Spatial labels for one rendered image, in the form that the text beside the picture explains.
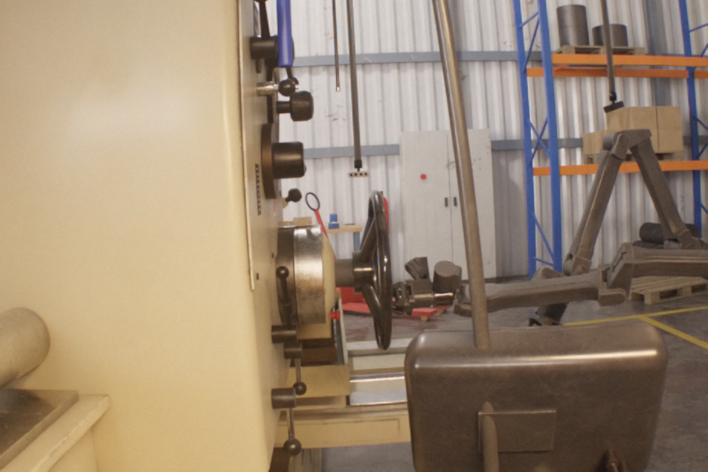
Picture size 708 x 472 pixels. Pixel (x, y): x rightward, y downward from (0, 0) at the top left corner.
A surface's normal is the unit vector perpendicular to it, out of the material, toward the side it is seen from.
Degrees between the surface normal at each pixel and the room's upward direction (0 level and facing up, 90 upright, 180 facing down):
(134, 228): 90
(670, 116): 90
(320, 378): 90
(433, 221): 90
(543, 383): 109
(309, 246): 51
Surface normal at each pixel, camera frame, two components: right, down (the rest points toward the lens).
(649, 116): 0.07, 0.04
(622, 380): -0.19, 0.38
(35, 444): -0.05, -1.00
